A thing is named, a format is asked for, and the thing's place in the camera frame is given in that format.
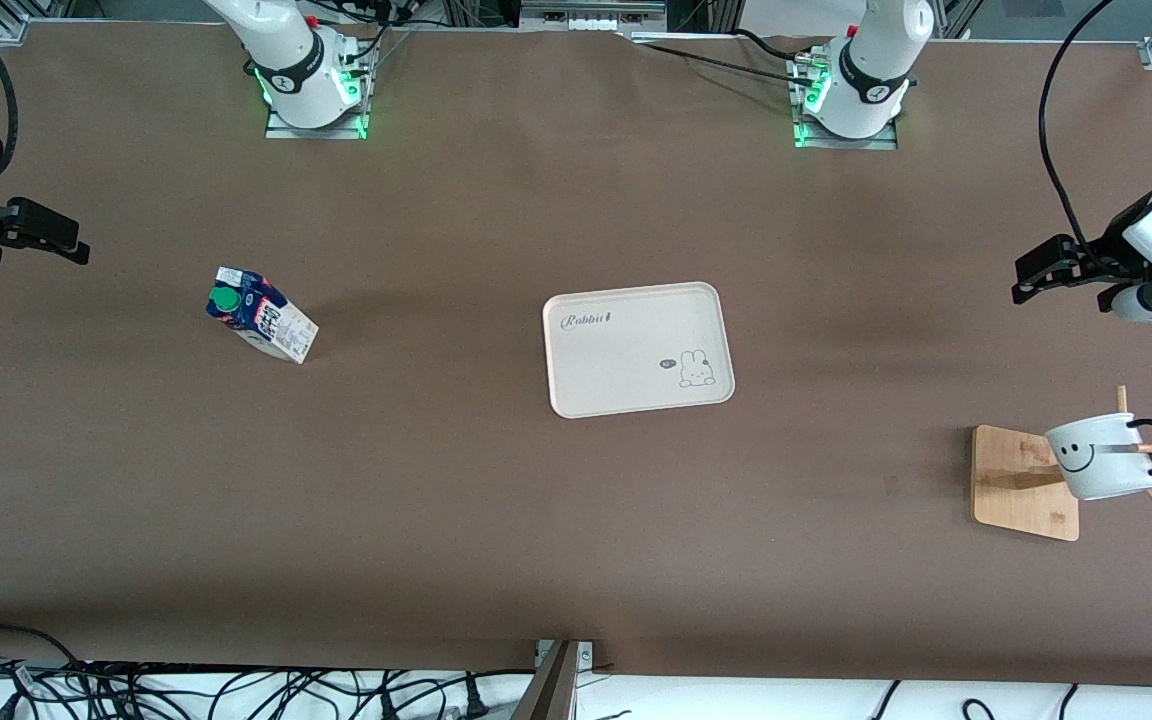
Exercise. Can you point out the black power plug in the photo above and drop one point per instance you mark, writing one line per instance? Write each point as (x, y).
(474, 705)

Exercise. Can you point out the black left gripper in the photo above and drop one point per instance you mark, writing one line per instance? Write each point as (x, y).
(1108, 250)

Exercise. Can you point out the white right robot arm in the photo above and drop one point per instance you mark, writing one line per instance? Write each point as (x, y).
(296, 60)

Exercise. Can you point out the dark metal post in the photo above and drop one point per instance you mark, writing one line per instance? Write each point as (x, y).
(548, 695)

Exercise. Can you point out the white smiley face mug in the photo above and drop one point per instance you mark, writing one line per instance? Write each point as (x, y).
(1101, 465)

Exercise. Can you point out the small metal bracket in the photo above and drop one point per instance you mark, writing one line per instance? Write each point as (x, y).
(586, 655)

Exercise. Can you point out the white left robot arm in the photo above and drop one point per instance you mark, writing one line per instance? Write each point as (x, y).
(871, 70)

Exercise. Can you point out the wooden mug rack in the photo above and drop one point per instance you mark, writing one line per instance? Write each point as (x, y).
(1021, 500)

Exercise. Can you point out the grey power strip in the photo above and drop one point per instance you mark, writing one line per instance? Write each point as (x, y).
(591, 18)

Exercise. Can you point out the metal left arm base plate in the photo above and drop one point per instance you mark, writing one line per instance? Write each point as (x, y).
(876, 144)

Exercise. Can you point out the blue white milk carton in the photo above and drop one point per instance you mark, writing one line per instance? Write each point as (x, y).
(271, 325)

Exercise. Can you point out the cream rabbit print tray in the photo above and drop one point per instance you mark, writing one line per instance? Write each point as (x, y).
(636, 380)

